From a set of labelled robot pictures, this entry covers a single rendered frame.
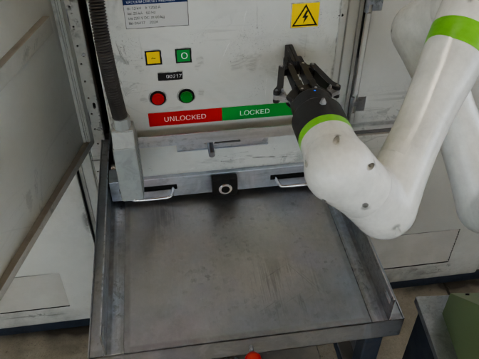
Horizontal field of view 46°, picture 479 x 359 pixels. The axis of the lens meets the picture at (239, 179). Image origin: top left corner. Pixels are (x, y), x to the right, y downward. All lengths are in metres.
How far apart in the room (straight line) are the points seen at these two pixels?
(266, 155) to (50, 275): 0.95
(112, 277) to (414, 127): 0.68
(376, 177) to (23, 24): 0.81
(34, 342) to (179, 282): 1.12
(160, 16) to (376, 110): 0.77
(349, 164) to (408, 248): 1.33
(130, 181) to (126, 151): 0.08
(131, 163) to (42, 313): 1.09
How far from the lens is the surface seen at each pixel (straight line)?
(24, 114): 1.32
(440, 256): 2.26
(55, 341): 2.24
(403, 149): 0.97
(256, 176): 1.36
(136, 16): 1.13
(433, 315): 1.35
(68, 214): 1.78
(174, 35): 1.14
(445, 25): 1.08
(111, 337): 1.16
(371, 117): 1.68
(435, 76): 1.03
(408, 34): 1.23
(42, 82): 1.39
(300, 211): 1.36
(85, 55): 1.47
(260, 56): 1.19
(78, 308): 2.13
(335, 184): 0.84
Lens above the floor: 1.80
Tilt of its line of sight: 42 degrees down
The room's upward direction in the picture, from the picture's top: straight up
